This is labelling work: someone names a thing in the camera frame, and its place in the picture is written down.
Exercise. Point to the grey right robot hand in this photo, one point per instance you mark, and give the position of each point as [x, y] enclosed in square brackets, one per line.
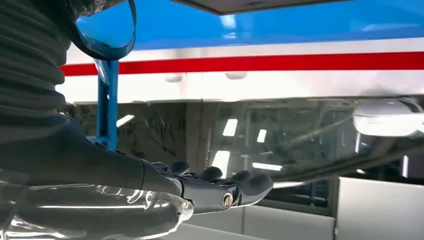
[82, 165]

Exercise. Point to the white panel with red stripe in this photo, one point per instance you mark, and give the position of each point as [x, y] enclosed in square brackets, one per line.
[265, 82]

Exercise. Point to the glass window pane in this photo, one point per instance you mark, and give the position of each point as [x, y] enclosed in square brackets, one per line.
[298, 142]

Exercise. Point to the white rounded dome object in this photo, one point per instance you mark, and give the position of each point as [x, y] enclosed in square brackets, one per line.
[384, 119]

